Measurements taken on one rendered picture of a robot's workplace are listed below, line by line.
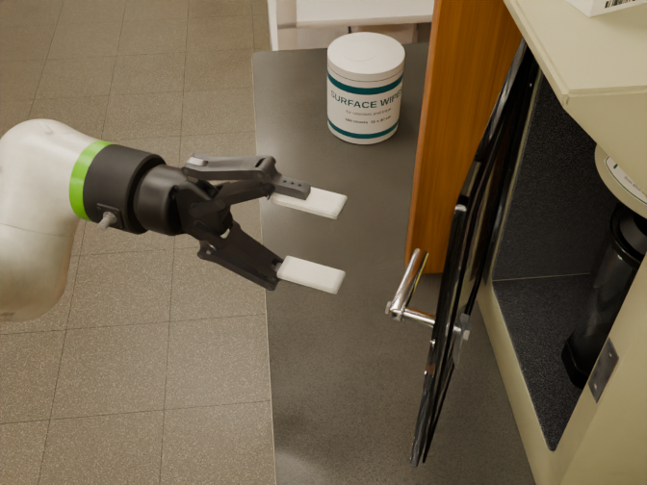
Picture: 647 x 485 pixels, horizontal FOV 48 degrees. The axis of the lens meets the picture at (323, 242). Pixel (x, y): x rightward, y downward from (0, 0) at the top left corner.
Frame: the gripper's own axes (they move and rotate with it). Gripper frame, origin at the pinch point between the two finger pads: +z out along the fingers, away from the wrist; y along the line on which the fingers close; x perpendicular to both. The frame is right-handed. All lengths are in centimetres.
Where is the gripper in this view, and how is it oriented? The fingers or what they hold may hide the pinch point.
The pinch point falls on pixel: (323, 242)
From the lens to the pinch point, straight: 75.9
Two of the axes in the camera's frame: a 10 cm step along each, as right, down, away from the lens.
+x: 3.6, -6.7, 6.5
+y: 0.0, -7.0, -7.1
